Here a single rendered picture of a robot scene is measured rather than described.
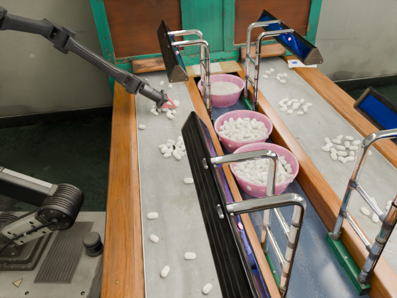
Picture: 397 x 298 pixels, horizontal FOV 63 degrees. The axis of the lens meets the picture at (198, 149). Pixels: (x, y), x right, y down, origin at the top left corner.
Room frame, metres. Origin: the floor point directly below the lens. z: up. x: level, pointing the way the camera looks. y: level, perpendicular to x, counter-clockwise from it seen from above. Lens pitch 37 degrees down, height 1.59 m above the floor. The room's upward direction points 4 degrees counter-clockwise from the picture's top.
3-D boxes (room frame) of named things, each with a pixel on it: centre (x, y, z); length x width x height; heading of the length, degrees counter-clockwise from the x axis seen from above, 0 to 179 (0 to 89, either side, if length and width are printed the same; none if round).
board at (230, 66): (1.89, -0.12, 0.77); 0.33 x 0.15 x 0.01; 98
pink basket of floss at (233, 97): (1.68, -0.15, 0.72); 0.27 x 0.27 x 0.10
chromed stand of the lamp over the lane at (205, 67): (1.47, 0.02, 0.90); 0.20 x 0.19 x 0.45; 8
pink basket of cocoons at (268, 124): (1.24, -0.21, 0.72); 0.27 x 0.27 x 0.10
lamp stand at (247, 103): (1.53, -0.37, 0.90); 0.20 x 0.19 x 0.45; 8
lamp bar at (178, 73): (1.47, 0.10, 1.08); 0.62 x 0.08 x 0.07; 8
